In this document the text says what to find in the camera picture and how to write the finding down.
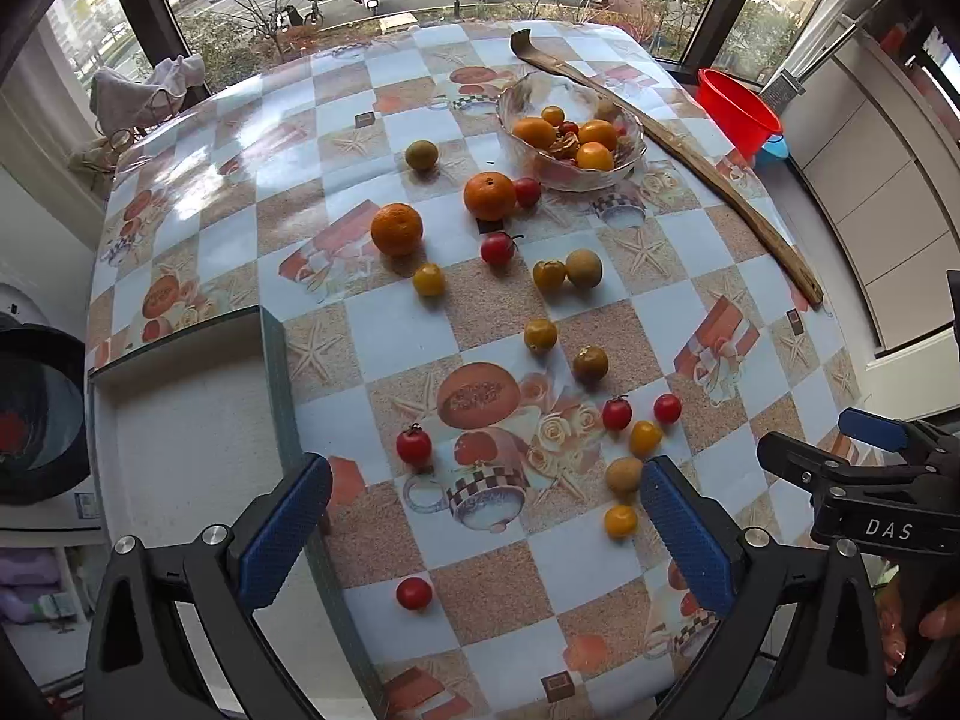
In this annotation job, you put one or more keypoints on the blue plastic basin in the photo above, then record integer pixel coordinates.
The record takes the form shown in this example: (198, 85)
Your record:
(772, 151)

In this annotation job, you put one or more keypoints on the beige mesh bag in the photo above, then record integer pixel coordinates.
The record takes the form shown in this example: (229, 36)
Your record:
(105, 154)

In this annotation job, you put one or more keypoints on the dry physalis husk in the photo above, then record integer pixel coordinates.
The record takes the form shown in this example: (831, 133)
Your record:
(564, 145)

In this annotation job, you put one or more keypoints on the washing machine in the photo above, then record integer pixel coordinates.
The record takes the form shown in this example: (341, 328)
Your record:
(37, 420)

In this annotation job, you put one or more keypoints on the metal grater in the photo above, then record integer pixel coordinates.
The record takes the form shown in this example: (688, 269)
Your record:
(784, 88)

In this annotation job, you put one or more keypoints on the person's right hand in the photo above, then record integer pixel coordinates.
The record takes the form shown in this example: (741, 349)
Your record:
(941, 624)

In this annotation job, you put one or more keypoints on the red plastic bucket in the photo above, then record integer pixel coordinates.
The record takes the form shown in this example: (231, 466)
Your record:
(739, 116)

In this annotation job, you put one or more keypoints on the white cloth bag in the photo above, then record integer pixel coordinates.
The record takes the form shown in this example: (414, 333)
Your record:
(139, 94)

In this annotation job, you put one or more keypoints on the white cabinet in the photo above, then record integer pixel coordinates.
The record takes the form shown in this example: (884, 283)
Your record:
(862, 187)

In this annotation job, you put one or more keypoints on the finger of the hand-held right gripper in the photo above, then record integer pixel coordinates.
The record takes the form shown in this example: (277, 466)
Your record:
(795, 457)
(874, 427)

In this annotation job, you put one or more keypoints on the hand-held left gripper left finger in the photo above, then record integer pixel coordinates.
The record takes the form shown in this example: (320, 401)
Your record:
(285, 532)

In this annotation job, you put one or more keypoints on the purple cloth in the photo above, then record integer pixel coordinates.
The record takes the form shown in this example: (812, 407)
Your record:
(26, 585)

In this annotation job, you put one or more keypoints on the large orange mandarin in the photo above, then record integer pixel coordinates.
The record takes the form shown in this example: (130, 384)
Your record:
(490, 195)
(397, 229)

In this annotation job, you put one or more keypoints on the brownish yellow cherry tomato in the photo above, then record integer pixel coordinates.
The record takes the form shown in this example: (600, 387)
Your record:
(590, 364)

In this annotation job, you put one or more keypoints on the clear glass bowl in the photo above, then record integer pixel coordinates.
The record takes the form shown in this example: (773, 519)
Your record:
(525, 165)

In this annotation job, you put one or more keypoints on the bicycle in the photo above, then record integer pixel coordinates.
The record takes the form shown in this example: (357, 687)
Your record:
(311, 13)

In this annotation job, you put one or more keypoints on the checkered printed tablecloth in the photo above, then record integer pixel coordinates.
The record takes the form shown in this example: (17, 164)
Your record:
(375, 322)

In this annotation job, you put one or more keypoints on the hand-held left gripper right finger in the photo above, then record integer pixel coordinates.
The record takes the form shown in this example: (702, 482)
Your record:
(686, 547)

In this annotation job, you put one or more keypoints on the long wooden shoehorn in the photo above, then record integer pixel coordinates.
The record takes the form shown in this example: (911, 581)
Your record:
(679, 146)

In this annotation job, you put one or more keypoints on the brown longan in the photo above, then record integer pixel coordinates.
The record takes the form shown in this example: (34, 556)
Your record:
(421, 155)
(624, 477)
(607, 111)
(583, 268)

